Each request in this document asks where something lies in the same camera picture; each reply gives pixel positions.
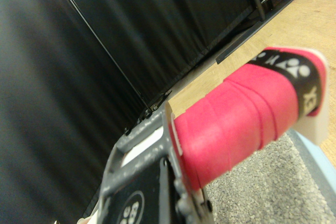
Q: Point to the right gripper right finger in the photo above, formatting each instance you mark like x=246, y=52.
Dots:
x=191, y=205

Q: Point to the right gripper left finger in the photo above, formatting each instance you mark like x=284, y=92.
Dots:
x=147, y=124

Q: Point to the black curtain stand pole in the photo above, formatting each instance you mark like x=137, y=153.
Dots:
x=152, y=103
x=241, y=45

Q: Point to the blue litter tray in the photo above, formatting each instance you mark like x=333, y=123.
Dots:
x=262, y=182

